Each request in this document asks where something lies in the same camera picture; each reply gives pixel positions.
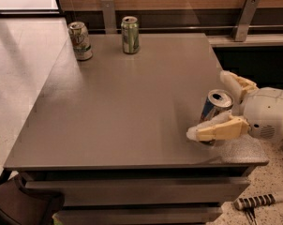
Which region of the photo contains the white green soda can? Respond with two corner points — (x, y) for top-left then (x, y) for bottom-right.
(68, 22), (93, 61)

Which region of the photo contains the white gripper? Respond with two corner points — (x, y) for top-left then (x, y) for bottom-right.
(186, 70), (283, 143)

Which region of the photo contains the metal wall bracket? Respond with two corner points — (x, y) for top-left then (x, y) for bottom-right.
(100, 0), (117, 34)
(232, 0), (260, 42)

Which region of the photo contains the blue silver redbull can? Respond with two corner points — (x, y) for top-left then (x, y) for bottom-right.
(200, 89), (234, 123)

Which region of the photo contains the right metal wall bracket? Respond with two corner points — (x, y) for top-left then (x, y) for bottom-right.
(232, 0), (260, 42)

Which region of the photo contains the striped black white tool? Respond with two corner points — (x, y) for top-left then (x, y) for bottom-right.
(233, 191), (283, 211)

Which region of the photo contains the grey upper drawer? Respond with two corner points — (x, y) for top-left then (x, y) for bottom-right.
(26, 177), (250, 206)

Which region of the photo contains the dark brown chair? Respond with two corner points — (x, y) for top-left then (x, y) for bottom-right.
(0, 174), (65, 225)

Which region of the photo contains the grey drawer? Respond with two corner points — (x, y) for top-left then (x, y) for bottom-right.
(55, 207), (222, 225)
(26, 177), (250, 206)

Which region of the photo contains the grey lower drawer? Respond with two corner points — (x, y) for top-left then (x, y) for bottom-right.
(55, 207), (222, 225)

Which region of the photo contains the left metal wall bracket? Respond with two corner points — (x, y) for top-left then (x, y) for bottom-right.
(100, 0), (117, 34)

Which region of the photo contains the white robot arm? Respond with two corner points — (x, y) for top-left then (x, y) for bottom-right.
(186, 70), (283, 143)

